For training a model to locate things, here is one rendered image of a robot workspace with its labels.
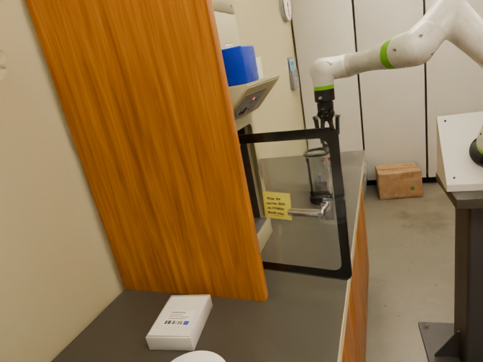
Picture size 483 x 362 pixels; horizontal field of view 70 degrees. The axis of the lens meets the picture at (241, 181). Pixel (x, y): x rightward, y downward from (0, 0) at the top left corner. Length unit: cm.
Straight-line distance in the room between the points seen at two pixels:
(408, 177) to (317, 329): 302
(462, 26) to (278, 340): 116
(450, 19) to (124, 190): 118
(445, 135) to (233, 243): 107
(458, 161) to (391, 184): 221
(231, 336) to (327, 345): 23
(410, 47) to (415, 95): 263
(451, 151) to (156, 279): 124
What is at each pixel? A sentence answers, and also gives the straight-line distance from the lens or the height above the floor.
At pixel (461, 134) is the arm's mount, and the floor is 113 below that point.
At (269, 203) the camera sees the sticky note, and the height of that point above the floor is 120.
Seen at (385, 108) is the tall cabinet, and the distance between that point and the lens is 397.
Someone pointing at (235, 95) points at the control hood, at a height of 149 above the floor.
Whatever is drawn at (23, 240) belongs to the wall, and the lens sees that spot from 103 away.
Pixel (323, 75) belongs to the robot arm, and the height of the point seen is 145.
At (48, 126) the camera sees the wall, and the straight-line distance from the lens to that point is 109.
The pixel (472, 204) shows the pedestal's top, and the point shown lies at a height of 92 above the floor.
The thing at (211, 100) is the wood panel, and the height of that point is 149.
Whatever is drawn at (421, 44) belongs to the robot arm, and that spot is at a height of 151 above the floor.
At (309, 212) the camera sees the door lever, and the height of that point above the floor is 120.
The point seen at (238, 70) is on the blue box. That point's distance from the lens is 89.
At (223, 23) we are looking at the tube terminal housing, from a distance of 110.
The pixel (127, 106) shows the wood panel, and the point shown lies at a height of 151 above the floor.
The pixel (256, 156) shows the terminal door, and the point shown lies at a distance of 87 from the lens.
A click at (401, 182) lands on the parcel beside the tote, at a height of 18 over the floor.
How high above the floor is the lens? 155
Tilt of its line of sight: 18 degrees down
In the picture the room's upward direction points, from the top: 11 degrees counter-clockwise
